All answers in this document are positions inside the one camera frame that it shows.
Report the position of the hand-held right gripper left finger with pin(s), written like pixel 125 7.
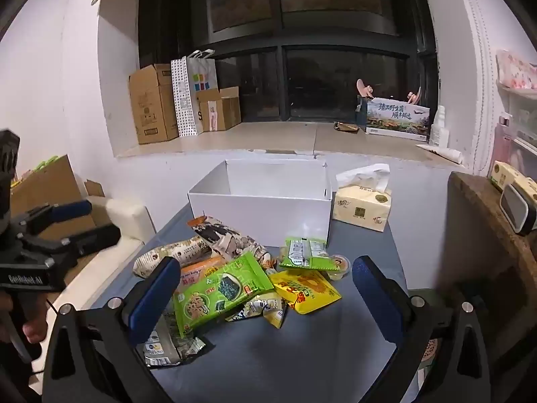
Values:
pixel 155 298

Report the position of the white foam box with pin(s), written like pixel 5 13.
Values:
pixel 130 218

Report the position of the white rounded device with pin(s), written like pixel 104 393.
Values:
pixel 516 208

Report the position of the clear plastic drawer unit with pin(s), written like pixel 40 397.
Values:
pixel 520 130

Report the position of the cream tubular snack packet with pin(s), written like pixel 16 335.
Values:
pixel 172 256

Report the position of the printed landscape carton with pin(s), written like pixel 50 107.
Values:
pixel 396 119

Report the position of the pink floral cloth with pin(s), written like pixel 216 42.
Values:
pixel 516 69

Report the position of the white cardboard box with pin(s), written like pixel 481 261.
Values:
pixel 260 210

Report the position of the clear jelly cup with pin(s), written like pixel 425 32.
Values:
pixel 339 265

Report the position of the orange and white snack packet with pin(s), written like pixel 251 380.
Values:
pixel 222 233

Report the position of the dark window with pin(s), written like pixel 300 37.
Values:
pixel 293 29

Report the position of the brown wooden cabinet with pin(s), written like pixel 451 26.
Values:
pixel 482 235

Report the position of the open brown cardboard box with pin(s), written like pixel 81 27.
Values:
pixel 54 189

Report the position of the dark blue box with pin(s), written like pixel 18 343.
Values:
pixel 361 111

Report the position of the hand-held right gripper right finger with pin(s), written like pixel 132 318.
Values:
pixel 373 298

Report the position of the silver snack packet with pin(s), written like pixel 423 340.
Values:
pixel 168 344

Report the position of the white plastic bottle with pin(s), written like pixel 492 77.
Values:
pixel 440 128

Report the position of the person's left hand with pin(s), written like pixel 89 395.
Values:
pixel 37 323

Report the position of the yellow and white snack packet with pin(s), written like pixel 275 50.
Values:
pixel 264 308

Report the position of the large brown cardboard box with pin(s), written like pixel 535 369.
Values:
pixel 151 105

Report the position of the white paper bag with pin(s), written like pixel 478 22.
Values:
pixel 195 92

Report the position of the small green snack packet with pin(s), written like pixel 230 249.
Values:
pixel 304 254

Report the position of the pale yellow tissue pack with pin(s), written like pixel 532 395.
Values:
pixel 509 174

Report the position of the brown snack wrapper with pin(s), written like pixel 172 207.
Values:
pixel 346 126

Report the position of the small brown cardboard box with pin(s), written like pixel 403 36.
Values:
pixel 222 111

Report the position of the white tube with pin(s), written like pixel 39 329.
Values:
pixel 442 153

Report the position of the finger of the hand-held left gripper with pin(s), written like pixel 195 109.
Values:
pixel 69 210
pixel 94 236

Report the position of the large green seaweed snack bag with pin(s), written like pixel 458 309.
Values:
pixel 218 291

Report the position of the pink toy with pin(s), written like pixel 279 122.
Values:
pixel 364 88
pixel 414 96

